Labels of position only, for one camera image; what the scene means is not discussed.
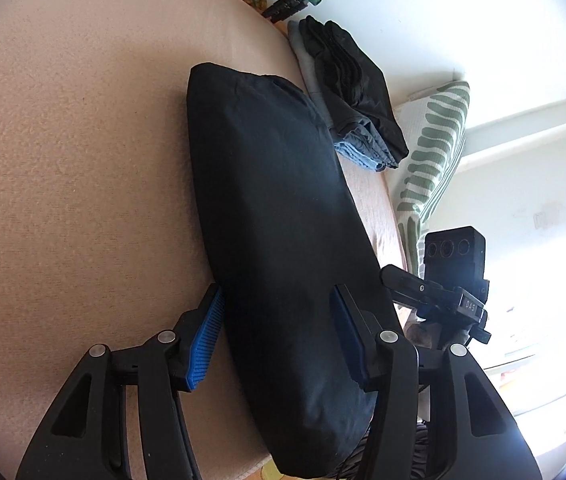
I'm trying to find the black pants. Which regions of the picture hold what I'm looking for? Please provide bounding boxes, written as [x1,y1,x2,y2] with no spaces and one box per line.
[186,63,399,478]

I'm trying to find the black camera module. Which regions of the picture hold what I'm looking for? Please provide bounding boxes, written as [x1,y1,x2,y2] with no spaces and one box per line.
[424,226,489,297]

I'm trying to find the stack of folded clothes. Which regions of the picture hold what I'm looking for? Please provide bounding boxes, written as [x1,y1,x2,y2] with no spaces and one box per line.
[287,16,409,172]

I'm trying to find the green white striped pillow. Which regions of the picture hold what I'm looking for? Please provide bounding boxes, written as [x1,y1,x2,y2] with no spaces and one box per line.
[387,80,470,276]

